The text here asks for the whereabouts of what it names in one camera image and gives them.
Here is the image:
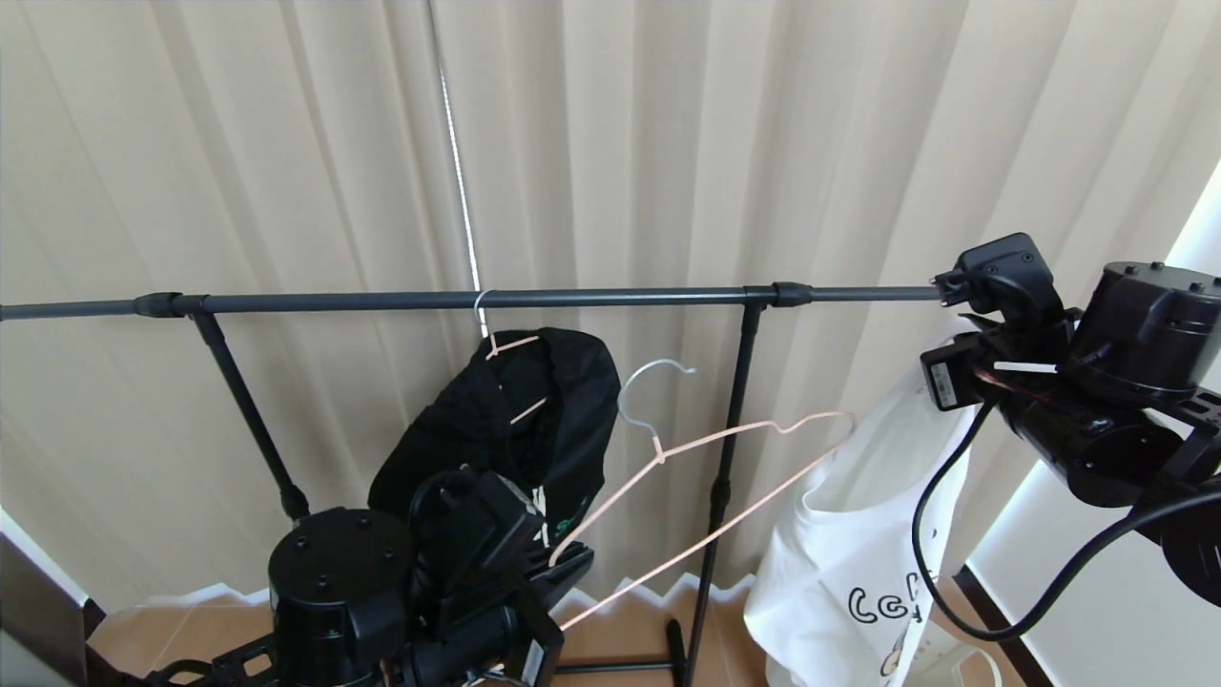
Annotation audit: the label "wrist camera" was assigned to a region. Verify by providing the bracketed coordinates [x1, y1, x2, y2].
[408, 466, 547, 597]
[933, 232, 1066, 323]

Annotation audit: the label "white garment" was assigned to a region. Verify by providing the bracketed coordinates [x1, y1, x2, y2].
[744, 315, 976, 687]

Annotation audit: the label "black clothes rack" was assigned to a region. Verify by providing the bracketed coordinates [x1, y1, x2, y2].
[0, 281, 945, 687]

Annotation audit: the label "black cable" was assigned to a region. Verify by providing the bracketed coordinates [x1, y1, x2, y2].
[911, 401, 1221, 642]

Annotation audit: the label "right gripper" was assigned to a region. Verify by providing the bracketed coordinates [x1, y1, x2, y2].
[921, 324, 1189, 510]

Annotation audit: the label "beige curtain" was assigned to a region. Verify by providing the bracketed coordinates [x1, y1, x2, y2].
[0, 0, 1221, 612]

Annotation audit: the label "black shorts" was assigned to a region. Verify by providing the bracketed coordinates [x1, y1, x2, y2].
[368, 327, 622, 552]

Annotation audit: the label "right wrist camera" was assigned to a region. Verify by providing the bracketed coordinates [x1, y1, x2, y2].
[933, 232, 1066, 323]

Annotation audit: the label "white laundry basket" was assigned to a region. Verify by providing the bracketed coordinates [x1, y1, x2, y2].
[897, 641, 1003, 687]

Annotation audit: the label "pink clothes hanger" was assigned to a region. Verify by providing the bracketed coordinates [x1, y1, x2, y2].
[474, 291, 550, 427]
[547, 360, 857, 632]

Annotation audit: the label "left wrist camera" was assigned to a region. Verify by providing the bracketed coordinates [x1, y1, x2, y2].
[408, 466, 547, 597]

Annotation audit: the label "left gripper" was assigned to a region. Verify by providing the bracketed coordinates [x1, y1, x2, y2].
[401, 590, 566, 687]

